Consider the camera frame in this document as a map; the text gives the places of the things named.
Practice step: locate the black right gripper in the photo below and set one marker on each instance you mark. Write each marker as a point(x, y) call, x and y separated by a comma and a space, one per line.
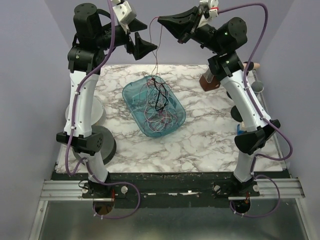
point(195, 25)

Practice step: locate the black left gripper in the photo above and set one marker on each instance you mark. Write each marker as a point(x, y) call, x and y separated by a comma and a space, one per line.
point(129, 40)

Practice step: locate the brown wooden metronome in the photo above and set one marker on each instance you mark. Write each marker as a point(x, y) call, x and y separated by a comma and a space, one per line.
point(208, 81)

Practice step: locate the teal transparent plastic bin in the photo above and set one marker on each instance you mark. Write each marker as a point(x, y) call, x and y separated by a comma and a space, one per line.
point(153, 105)

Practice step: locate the silver mesh microphone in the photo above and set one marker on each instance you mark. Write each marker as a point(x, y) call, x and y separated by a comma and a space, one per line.
point(257, 87)

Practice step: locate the black stand of silver microphone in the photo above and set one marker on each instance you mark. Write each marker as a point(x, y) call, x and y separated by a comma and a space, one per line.
point(235, 114)

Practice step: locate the dark grey perforated spool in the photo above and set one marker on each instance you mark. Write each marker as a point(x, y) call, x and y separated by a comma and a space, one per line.
point(108, 142)

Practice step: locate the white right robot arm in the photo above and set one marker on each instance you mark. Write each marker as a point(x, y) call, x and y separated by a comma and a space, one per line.
point(229, 71)

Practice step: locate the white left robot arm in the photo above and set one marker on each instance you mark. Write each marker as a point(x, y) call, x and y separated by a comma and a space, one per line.
point(98, 33)

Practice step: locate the white perforated spool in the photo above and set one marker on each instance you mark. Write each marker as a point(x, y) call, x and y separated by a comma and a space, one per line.
point(98, 112)

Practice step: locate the blue and white small block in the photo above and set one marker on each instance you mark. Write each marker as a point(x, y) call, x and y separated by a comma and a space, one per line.
point(240, 129)

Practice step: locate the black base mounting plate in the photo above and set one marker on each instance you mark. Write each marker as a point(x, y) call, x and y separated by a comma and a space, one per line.
point(167, 190)

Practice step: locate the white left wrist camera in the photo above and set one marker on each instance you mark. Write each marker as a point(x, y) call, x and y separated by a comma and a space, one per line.
point(124, 11)

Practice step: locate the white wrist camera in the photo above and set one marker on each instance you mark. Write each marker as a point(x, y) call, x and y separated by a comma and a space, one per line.
point(124, 11)
point(209, 8)

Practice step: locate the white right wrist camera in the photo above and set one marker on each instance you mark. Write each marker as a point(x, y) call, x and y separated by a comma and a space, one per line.
point(209, 8)

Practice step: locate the aluminium rail frame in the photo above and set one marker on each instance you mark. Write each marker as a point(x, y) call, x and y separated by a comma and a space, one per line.
point(63, 214)

